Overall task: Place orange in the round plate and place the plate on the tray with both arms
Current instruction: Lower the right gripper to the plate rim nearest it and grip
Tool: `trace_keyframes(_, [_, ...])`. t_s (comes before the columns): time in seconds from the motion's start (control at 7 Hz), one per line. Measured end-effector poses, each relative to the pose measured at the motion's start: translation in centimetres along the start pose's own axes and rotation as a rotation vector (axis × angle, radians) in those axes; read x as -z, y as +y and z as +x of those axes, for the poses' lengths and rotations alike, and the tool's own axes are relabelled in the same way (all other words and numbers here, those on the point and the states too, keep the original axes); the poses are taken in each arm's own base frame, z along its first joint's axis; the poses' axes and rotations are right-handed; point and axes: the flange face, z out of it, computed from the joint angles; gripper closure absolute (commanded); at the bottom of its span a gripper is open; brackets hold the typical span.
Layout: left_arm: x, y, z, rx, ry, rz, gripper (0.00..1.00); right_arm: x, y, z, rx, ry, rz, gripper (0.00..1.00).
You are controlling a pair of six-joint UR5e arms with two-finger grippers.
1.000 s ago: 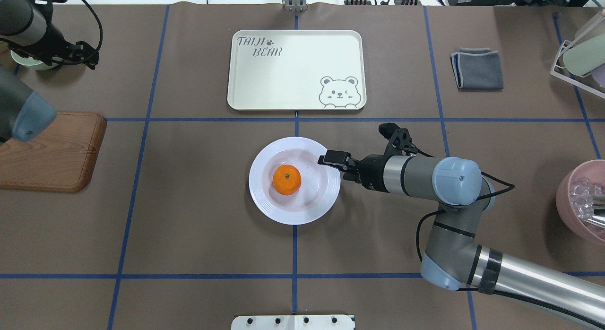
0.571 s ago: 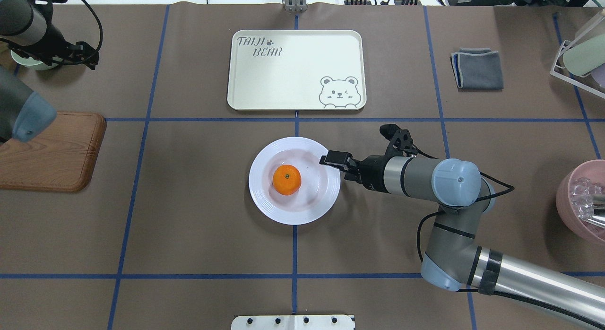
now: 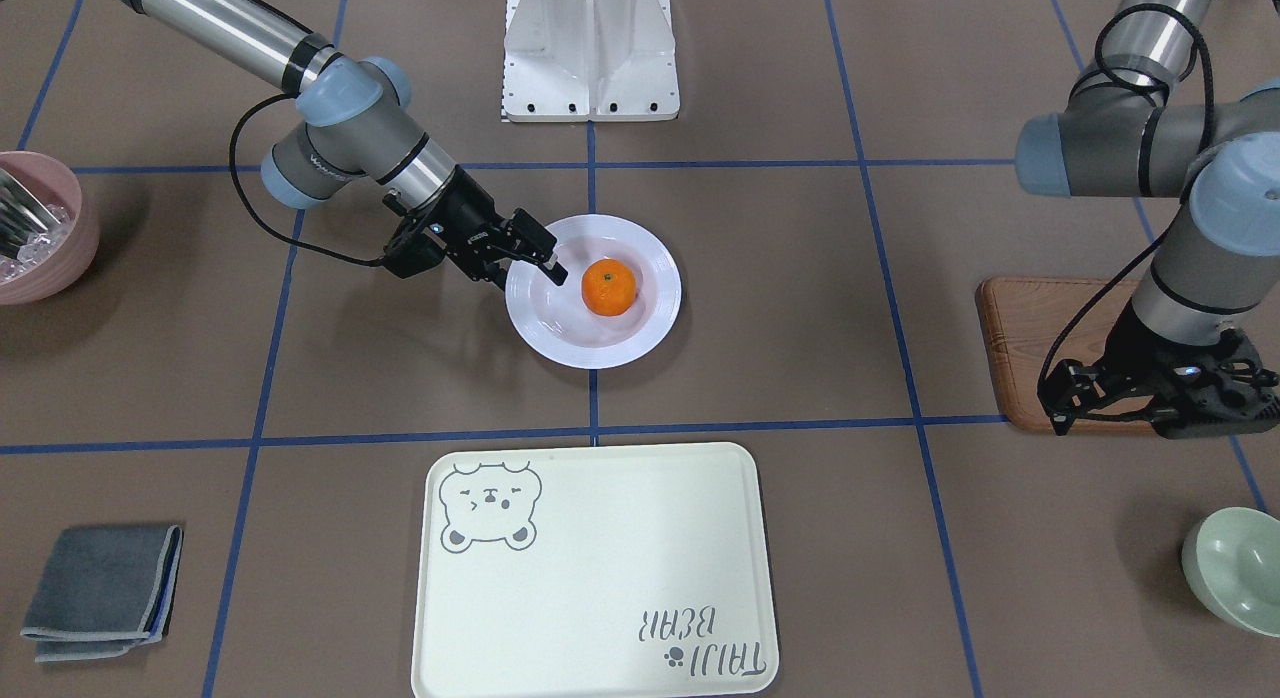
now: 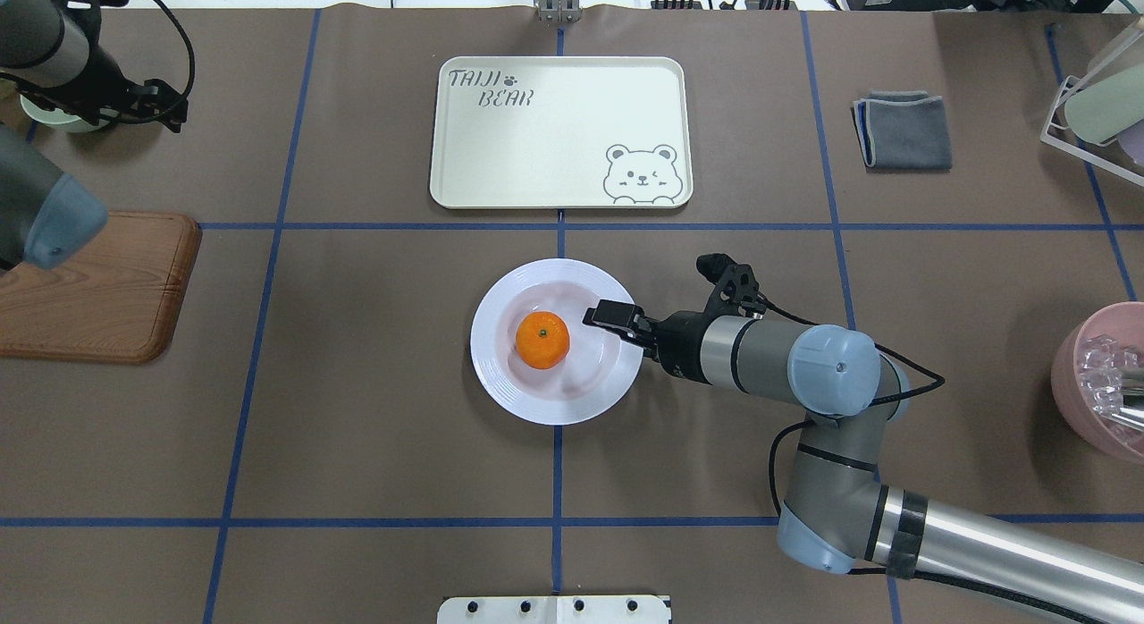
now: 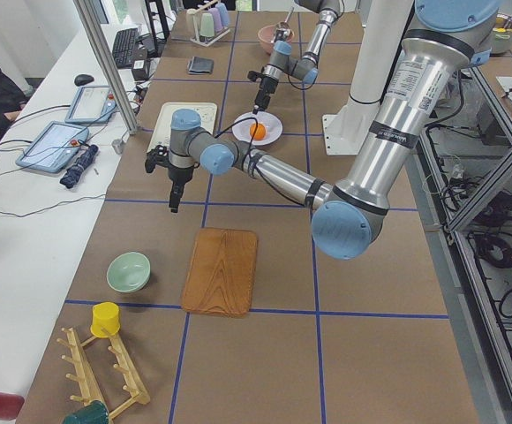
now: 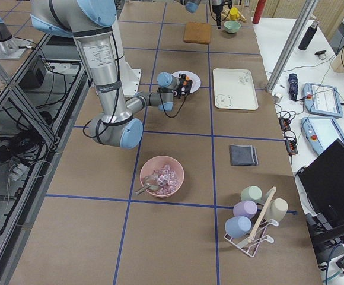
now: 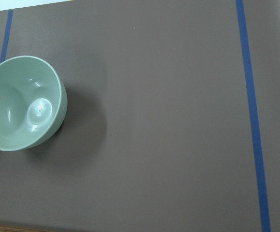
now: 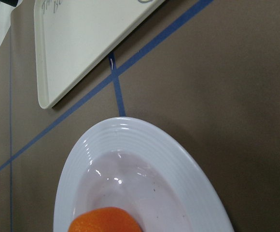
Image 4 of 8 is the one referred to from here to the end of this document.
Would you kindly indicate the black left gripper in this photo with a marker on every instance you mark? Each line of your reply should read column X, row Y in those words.
column 105, row 85

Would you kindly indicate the cream bear print tray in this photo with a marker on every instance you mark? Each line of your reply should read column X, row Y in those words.
column 561, row 132

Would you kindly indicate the green ceramic bowl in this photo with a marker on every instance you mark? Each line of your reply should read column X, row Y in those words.
column 57, row 119

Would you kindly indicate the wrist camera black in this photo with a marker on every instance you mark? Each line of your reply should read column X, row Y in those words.
column 735, row 291

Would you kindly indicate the grey folded cloth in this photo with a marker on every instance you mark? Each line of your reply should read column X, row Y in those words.
column 903, row 131

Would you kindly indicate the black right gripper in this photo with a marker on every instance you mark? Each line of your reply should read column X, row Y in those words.
column 681, row 336

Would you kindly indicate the white round plate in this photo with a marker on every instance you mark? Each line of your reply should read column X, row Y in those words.
column 599, row 367

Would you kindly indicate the orange mandarin fruit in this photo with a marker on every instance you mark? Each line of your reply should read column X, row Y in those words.
column 542, row 340

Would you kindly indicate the white wire cup rack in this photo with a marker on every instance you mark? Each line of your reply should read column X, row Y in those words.
column 1120, row 156

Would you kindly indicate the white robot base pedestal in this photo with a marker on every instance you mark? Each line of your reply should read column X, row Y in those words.
column 600, row 608

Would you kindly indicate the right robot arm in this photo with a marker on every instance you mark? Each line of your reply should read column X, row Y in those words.
column 836, row 510

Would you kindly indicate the pink bowl with ice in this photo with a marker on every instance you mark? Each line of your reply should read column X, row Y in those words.
column 1096, row 380

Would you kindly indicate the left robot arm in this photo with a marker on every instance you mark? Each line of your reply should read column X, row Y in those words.
column 51, row 53

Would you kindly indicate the brown wood-grain tray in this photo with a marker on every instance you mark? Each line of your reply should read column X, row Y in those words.
column 117, row 301

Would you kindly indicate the green cup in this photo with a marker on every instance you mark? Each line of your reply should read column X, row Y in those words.
column 1101, row 111

